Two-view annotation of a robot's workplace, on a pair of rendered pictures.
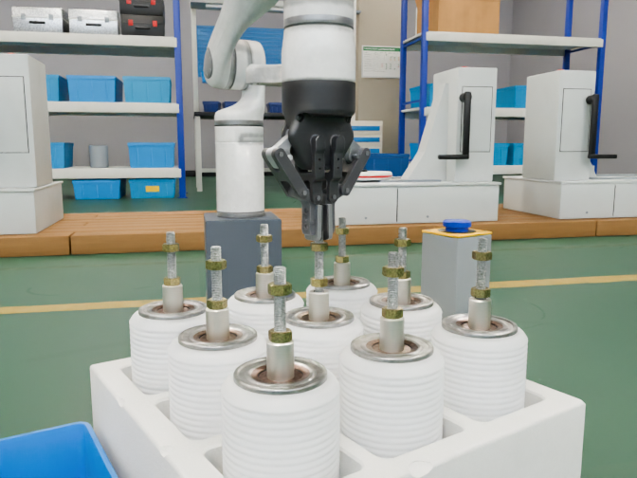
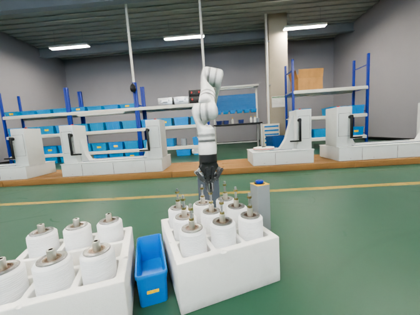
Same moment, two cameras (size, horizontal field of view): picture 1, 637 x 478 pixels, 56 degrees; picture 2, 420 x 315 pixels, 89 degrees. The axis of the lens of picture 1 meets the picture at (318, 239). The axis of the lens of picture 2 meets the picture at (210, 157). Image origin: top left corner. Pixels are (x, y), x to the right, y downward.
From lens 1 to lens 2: 0.35 m
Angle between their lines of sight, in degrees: 15
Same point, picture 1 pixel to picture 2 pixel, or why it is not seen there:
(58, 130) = (173, 132)
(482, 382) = (247, 230)
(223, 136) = not seen: hidden behind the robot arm
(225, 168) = not seen: hidden behind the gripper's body
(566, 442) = (272, 247)
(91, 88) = (180, 120)
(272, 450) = (187, 245)
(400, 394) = (220, 233)
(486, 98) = (307, 119)
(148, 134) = not seen: hidden behind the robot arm
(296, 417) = (192, 238)
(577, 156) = (345, 137)
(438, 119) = (290, 127)
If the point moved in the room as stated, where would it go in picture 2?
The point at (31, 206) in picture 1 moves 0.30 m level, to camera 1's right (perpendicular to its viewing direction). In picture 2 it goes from (160, 163) to (181, 162)
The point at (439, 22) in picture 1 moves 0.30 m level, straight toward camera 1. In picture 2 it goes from (298, 87) to (297, 85)
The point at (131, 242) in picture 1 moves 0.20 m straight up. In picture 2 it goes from (189, 173) to (187, 158)
